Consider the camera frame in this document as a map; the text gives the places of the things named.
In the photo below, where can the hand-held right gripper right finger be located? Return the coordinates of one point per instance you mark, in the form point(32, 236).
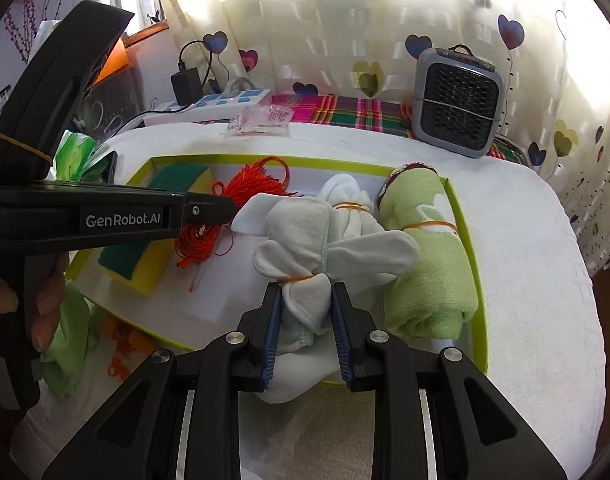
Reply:
point(342, 340)

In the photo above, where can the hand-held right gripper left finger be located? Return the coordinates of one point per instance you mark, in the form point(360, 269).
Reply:
point(272, 340)

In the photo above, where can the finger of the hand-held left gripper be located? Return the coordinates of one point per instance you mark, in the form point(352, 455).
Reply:
point(210, 208)

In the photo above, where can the lime green cardboard box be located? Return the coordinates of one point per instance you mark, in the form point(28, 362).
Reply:
point(210, 305)

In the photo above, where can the yellow green sponge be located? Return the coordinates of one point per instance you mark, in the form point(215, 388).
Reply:
point(130, 260)
point(177, 176)

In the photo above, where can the white cloth bundle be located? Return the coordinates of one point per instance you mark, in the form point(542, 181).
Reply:
point(342, 190)
point(295, 230)

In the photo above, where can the person's left hand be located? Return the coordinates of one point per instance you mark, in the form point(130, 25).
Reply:
point(50, 310)

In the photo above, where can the green wet wipes packet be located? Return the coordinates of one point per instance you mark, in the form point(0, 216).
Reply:
point(75, 155)

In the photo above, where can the black smartphone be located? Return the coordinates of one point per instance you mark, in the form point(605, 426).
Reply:
point(110, 170)

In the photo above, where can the clear plastic packet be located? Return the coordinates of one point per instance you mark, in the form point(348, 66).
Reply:
point(260, 117)

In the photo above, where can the rolled green towel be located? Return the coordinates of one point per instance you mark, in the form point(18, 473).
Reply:
point(425, 270)

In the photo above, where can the white power strip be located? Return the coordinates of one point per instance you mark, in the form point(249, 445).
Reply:
point(235, 100)

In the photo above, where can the black charger adapter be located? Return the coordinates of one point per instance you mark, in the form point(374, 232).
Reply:
point(187, 87)

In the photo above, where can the light green cloth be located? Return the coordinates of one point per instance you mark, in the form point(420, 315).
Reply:
point(70, 360)

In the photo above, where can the orange shelf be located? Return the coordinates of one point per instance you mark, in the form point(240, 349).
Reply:
point(115, 62)

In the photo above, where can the plaid cloth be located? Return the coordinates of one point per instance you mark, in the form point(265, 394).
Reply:
point(355, 112)

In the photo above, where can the heart print curtain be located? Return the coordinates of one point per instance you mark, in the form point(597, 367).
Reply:
point(335, 25)

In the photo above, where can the small grey heater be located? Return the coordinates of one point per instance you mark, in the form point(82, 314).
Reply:
point(455, 105)

